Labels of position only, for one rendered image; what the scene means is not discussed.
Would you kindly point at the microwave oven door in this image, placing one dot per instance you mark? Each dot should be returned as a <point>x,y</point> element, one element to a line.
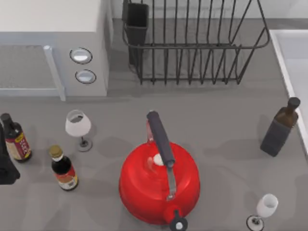
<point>26,69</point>

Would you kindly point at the pale microwave oven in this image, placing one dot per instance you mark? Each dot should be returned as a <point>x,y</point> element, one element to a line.
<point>79,24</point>

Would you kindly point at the dark square bottle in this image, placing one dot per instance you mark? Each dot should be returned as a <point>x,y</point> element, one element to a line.
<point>279,130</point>

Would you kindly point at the dark bottle gold cap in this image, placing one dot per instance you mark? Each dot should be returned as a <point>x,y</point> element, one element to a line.
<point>63,170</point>

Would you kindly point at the large white wine glass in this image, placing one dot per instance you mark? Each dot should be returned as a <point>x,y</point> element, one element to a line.
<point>77,125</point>

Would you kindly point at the small white wine glass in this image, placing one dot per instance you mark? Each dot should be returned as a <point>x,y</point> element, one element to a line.
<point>265,207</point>

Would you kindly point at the dark bottle black cap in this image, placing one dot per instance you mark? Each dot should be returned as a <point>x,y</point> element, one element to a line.
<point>16,142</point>

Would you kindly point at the round microwave knob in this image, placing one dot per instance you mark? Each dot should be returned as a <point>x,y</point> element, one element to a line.
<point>81,55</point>
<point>85,76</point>

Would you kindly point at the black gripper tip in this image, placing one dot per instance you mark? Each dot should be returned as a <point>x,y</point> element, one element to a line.
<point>6,166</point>

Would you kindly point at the red kettle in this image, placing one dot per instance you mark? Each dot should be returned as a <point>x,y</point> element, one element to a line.
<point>160,183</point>

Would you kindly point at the black cutlery holder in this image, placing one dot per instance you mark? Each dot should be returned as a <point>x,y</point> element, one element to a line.
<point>136,26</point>

